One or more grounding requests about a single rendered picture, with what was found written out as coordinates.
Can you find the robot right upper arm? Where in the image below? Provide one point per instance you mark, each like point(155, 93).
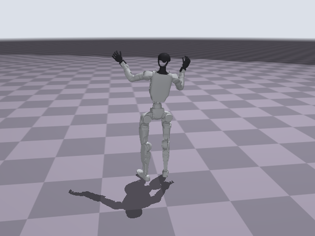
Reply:
point(177, 81)

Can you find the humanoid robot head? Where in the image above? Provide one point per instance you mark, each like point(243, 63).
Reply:
point(164, 57)

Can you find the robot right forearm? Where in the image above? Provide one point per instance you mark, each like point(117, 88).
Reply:
point(181, 77)

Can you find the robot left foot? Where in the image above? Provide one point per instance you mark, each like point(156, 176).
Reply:
point(145, 177)

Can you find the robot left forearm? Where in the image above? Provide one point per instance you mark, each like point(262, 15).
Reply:
point(126, 70)

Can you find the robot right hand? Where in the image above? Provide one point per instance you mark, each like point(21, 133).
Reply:
point(185, 63)

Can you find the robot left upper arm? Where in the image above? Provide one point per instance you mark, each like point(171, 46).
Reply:
point(146, 75)

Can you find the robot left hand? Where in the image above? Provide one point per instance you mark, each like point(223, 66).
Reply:
point(118, 57)

